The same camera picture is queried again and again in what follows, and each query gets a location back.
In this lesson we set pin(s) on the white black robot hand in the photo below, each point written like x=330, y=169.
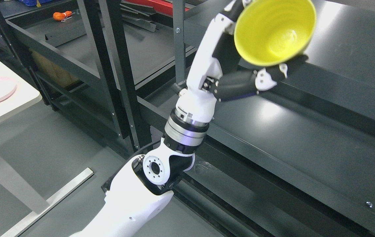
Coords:
x=218, y=73

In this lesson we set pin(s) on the yellow plastic cup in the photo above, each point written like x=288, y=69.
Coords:
x=270, y=32

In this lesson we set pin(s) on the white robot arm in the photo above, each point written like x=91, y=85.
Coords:
x=142, y=187

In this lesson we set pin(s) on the black metal shelf rack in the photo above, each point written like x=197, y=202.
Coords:
x=296, y=161

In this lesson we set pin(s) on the orange toy on shelf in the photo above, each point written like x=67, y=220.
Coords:
x=58, y=16

